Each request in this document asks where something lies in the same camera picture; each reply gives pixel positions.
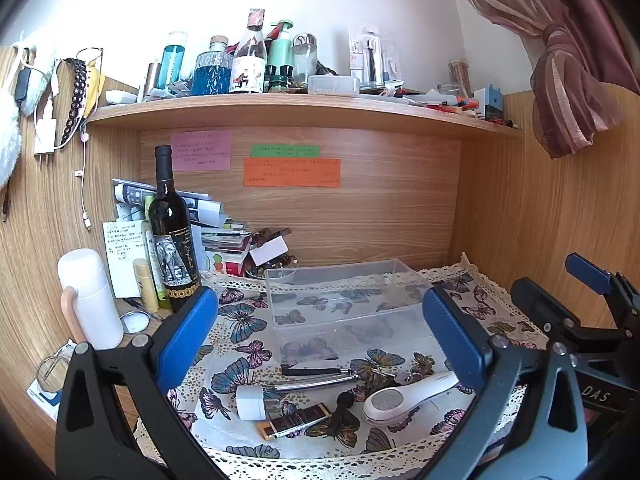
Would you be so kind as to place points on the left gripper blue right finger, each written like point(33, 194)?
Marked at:
point(462, 339)

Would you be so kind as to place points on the white charger with cable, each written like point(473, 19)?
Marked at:
point(45, 145)

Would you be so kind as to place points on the small round mirror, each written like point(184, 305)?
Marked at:
point(134, 322)

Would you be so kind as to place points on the yellow lip balm tube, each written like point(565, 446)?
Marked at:
point(146, 285)

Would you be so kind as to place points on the clear sake bottle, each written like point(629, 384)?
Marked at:
point(250, 58)

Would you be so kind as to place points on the green pump bottle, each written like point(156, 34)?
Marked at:
point(279, 70)

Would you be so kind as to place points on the butterfly print lace tablecloth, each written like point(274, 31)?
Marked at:
point(240, 350)

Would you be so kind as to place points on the white mug with handle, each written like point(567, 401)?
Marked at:
point(87, 301)

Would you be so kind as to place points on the clear plastic storage box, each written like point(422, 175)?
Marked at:
point(335, 313)

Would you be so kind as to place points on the clear plastic packaged item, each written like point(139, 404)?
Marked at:
point(366, 60)

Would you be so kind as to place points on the green paper note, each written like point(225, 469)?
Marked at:
point(285, 151)

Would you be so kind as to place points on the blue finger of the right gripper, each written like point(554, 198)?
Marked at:
point(598, 280)
point(542, 309)

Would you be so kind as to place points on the pink paper note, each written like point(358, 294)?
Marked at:
point(201, 150)

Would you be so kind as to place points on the dark wine bottle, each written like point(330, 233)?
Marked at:
point(171, 228)

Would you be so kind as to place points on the blue glass bottle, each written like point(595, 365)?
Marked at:
point(212, 71)

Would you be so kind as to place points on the glass jar with clip lid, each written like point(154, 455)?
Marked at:
point(305, 58)

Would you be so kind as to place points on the orange paper note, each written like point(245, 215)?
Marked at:
point(292, 172)

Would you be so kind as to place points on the silver metal flask tool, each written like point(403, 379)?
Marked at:
point(307, 379)

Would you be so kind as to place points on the striped pink curtain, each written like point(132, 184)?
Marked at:
point(577, 47)

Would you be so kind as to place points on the white paper note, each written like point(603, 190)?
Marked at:
point(124, 243)

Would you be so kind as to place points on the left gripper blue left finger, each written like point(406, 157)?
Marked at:
point(178, 340)

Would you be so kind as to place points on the wooden shelf board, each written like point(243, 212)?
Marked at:
point(298, 110)

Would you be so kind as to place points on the stack of books and papers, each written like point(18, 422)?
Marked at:
point(221, 244)

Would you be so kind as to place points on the brown striped rectangular case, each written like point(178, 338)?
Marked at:
point(274, 428)

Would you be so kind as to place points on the tall blue tube bottle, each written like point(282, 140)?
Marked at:
point(171, 61)

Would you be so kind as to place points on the white card box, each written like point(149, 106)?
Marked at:
point(269, 250)

